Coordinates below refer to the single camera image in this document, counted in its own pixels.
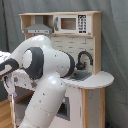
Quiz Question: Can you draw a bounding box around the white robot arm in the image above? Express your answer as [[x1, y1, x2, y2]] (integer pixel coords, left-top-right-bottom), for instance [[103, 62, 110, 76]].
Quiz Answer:
[[0, 35, 75, 128]]

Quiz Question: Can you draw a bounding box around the wooden toy kitchen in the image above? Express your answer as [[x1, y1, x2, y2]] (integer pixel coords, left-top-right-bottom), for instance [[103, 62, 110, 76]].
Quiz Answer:
[[11, 11, 114, 128]]

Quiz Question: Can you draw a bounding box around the black toy faucet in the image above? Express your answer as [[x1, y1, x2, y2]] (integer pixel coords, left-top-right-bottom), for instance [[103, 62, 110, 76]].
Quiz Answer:
[[76, 51, 93, 70]]

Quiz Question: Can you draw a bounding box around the grey toy sink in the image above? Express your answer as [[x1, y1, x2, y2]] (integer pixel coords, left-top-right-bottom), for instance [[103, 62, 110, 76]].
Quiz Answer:
[[68, 70, 92, 81]]

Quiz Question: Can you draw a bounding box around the white cabinet door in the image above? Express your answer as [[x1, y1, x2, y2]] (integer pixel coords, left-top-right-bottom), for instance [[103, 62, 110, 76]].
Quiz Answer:
[[49, 86, 82, 128]]

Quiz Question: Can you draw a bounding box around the toy microwave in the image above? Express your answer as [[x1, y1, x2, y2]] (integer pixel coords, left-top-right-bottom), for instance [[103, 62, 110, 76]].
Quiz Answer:
[[54, 15, 92, 34]]

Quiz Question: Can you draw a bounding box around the grey range hood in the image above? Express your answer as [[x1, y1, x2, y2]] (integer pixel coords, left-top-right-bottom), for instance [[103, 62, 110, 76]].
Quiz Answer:
[[24, 15, 53, 35]]

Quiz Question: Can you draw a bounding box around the grey ice dispenser panel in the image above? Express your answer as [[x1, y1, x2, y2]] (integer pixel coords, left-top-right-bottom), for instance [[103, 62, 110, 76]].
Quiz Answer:
[[57, 97, 70, 120]]

